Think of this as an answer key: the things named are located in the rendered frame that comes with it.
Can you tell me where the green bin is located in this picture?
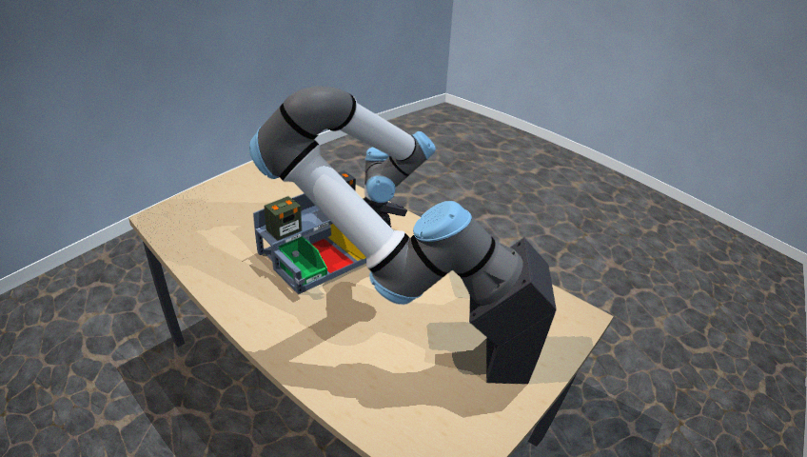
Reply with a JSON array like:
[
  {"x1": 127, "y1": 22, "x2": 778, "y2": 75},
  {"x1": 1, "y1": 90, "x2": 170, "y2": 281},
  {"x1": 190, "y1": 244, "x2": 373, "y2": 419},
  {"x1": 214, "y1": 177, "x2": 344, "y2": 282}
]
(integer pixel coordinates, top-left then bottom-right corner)
[{"x1": 279, "y1": 237, "x2": 327, "y2": 285}]

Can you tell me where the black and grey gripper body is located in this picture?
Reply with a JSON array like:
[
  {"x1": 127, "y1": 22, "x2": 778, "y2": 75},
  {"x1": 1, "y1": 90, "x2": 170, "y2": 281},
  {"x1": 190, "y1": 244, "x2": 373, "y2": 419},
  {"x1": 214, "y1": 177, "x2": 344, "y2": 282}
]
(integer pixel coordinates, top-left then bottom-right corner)
[{"x1": 363, "y1": 197, "x2": 391, "y2": 225}]

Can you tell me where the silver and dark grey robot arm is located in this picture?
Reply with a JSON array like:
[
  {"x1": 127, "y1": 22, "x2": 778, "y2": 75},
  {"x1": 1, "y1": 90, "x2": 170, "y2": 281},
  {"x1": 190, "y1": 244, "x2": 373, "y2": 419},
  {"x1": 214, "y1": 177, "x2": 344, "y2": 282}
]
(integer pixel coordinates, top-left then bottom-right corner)
[{"x1": 249, "y1": 87, "x2": 523, "y2": 305}]

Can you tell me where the grey metal shelf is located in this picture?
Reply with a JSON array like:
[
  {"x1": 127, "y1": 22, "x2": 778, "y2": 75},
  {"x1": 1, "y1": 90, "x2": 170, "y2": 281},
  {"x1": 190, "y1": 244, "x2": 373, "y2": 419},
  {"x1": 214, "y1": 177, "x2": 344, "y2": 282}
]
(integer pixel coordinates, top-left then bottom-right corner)
[{"x1": 253, "y1": 193, "x2": 366, "y2": 294}]

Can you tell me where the yellow bin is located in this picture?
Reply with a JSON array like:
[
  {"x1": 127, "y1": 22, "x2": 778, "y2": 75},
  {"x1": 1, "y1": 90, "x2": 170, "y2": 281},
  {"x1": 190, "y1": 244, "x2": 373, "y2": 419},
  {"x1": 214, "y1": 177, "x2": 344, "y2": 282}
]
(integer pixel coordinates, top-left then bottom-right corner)
[{"x1": 331, "y1": 224, "x2": 366, "y2": 259}]

